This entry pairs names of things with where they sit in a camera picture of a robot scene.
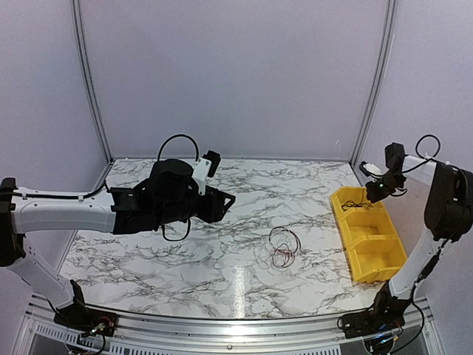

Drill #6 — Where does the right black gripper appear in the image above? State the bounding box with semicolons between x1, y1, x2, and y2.
364;172;405;203

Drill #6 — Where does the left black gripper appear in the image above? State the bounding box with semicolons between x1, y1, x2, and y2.
156;186;236;226

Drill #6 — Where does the red thin cable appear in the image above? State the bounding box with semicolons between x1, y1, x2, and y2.
268;226;303;270

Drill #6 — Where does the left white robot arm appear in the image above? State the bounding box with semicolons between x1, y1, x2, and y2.
1;158;236;329

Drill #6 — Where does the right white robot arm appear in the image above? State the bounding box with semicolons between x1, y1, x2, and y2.
359;143;472;300

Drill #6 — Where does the yellow three-compartment bin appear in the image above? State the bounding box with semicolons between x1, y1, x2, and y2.
330;186;407;284

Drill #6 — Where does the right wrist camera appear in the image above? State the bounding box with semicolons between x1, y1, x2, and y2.
359;160;383;178

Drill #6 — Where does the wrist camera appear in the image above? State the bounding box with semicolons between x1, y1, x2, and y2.
359;160;383;178
192;150;221;196

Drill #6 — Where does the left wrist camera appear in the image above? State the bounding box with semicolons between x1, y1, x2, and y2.
192;150;221;196

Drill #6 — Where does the right arm black hose cable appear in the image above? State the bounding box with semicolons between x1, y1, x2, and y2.
401;134;443;175

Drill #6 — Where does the arm black hose cable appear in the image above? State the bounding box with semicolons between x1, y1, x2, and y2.
401;134;443;175
157;134;200;243

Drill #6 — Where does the left arm black hose cable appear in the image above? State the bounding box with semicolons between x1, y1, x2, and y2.
157;134;200;243

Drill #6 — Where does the right aluminium frame post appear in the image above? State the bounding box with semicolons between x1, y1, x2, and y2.
350;0;398;166

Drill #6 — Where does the aluminium frame post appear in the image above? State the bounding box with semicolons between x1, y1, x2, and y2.
350;0;398;166
70;0;114;166

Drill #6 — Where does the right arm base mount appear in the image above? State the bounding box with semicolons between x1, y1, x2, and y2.
337;291;410;339

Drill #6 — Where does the front aluminium rail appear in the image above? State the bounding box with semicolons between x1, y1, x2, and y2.
14;291;444;355

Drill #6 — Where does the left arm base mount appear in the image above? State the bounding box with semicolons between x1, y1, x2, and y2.
51;280;118;337

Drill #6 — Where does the left aluminium frame post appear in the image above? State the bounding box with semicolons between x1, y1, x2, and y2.
70;0;114;166

